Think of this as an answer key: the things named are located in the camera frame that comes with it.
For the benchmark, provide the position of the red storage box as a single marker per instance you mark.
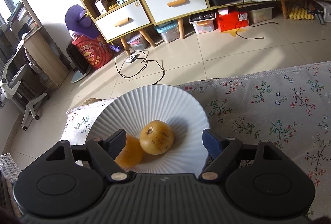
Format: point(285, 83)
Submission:
point(230, 20)

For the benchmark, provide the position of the white power strip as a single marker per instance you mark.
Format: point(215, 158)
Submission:
point(132, 58)

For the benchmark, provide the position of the white ribbed plate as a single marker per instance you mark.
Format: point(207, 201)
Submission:
point(170, 119)

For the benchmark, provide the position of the floral tablecloth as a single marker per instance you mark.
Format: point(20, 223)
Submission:
point(289, 107)

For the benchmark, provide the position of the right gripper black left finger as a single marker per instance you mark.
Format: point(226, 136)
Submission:
point(103, 153)

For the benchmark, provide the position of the wooden desk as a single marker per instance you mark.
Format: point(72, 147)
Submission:
point(39, 44)

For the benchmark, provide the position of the red gift bag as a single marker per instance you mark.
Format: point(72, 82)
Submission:
point(96, 51)

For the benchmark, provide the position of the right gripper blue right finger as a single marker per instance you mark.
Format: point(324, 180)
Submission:
point(225, 154)

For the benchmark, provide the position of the large yellow pear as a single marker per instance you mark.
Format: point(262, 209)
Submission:
point(156, 137)

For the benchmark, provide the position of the clear bin blue lid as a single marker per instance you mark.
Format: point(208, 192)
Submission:
point(169, 31)

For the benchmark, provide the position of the clear bin black lid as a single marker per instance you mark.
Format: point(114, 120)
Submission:
point(203, 22)

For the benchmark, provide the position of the yellow egg tray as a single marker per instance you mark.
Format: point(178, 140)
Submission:
point(296, 12)

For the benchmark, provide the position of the black flat heater panel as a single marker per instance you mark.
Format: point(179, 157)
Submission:
point(82, 68)

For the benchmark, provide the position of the white office chair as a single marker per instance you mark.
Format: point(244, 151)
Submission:
point(10, 91)

